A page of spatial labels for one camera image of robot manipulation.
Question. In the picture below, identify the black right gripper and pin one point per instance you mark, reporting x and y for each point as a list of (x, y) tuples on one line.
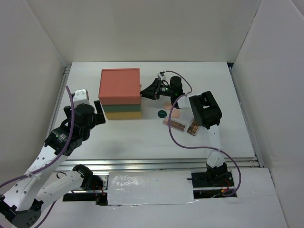
[(153, 91)]

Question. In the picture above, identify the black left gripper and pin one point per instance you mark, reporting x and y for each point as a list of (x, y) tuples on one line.
[(99, 118)]

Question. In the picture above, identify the green drawer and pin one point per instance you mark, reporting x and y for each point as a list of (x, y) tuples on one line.
[(121, 108)]

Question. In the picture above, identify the salmon top drawer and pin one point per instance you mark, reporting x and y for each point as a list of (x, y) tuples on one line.
[(140, 85)]

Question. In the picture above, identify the round peach powder puff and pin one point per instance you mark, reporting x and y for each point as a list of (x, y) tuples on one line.
[(167, 105)]

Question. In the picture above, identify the dark green round puff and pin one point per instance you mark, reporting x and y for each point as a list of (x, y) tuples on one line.
[(162, 113)]

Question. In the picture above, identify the rounded peach makeup sponge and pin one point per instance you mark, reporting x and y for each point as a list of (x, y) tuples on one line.
[(175, 113)]

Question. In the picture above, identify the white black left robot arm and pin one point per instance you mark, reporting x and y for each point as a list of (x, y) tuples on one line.
[(23, 204)]

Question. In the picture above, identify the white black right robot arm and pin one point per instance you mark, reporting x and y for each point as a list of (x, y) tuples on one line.
[(206, 113)]

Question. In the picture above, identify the yellow bottom drawer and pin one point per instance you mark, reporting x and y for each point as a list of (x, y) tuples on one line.
[(123, 115)]

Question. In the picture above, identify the long pink eyeshadow palette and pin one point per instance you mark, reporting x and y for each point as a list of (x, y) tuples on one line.
[(179, 126)]

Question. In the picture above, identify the brown gold eyeshadow palette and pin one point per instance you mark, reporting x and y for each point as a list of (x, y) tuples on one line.
[(193, 128)]

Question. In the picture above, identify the white foil-edged cover plate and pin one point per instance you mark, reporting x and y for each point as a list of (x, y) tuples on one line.
[(150, 188)]

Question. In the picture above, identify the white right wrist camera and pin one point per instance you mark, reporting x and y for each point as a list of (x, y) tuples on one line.
[(161, 76)]

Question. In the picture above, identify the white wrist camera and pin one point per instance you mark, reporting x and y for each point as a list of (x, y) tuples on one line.
[(81, 97), (161, 76)]

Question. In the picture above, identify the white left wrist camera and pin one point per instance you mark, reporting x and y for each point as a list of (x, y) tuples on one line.
[(81, 97)]

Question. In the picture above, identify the three-tier drawer organizer frame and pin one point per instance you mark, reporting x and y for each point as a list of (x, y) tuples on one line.
[(119, 86)]

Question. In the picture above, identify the aluminium front rail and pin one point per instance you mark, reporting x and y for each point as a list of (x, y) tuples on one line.
[(136, 165)]

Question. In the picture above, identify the aluminium rail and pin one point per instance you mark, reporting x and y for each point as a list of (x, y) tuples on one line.
[(136, 165), (59, 98), (246, 118)]

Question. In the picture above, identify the aluminium left side rail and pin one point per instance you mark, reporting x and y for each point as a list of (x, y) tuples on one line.
[(59, 98)]

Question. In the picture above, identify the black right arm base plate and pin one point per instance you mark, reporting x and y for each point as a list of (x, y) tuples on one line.
[(203, 180)]

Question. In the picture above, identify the aluminium right side rail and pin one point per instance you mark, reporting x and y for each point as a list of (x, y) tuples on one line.
[(246, 118)]

